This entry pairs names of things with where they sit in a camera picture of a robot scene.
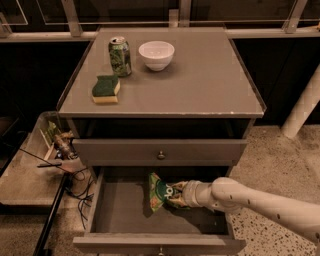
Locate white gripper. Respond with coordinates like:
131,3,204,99
168,180,212,208

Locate green rice chip bag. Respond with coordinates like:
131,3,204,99
149,173,187,212

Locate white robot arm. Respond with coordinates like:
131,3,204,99
169,65,320,246

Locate brass top drawer knob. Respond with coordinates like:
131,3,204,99
157,151,166,160

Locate brass drawer knob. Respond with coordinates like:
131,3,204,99
157,151,166,160
158,248,165,256

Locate brass middle drawer knob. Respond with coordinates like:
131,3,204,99
158,248,165,256

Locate open grey middle drawer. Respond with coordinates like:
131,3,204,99
73,167,246,256

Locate grey drawer cabinet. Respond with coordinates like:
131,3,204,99
55,26,267,256

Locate closed grey top drawer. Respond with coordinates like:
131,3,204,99
73,139,247,166

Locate clutter items in bin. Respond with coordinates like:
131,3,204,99
40,121,78,160

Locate green and yellow sponge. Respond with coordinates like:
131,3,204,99
92,75,120,104

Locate clear plastic bin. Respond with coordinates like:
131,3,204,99
0,111,86,206

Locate white ceramic bowl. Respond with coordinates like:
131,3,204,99
138,41,175,71

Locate green soda can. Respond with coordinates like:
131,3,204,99
108,36,132,77

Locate metal window railing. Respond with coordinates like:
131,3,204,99
0,0,320,42

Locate black cables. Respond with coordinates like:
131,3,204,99
63,166,96,231

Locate black floor rail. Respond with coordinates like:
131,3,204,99
33,174,69,256

